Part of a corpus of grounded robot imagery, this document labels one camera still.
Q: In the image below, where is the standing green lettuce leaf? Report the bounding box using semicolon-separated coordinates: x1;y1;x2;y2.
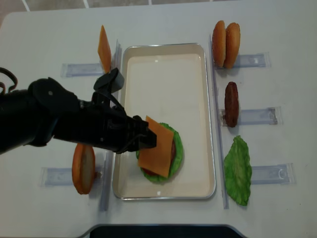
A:
224;135;252;206

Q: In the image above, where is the standing meat patty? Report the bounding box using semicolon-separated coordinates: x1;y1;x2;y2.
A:
225;82;239;127

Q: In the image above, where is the clear cheese pusher track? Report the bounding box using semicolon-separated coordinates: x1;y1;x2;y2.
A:
60;63;104;77

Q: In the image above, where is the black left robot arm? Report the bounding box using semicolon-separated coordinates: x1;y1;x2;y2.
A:
0;78;157;153

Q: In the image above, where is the clear patty pusher track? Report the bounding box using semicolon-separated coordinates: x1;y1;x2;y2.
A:
220;106;282;125

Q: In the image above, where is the bun half left rack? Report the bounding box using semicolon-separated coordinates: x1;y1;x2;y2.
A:
72;143;96;194

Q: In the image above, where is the metal serving tray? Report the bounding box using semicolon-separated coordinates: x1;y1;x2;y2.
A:
112;43;216;200

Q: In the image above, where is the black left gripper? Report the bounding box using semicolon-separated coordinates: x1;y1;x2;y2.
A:
79;89;157;154

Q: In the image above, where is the meat patty on tray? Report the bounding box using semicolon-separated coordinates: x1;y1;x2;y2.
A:
170;140;176;165

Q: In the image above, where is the bun half right inner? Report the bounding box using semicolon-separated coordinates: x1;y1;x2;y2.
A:
224;22;241;68

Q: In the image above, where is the clear left front rail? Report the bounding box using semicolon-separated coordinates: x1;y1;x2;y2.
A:
100;40;122;212

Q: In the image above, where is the green lettuce on tray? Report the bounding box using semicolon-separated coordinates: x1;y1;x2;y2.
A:
136;122;183;183

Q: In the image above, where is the clear lettuce pusher track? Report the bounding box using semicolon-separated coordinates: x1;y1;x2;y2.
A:
251;163;296;184

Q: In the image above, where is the clear right bun pusher track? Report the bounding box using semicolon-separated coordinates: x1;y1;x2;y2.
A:
233;52;271;68

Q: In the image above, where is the clear bun pusher track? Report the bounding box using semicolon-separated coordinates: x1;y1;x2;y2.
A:
40;166;103;187
233;52;271;68

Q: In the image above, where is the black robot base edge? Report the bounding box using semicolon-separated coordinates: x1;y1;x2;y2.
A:
89;225;243;238

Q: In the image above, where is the clear left bun pusher track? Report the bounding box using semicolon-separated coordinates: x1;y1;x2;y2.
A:
40;166;103;187

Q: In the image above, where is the orange cheese slice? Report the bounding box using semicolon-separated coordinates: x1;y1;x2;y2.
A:
98;25;111;73
138;116;174;178

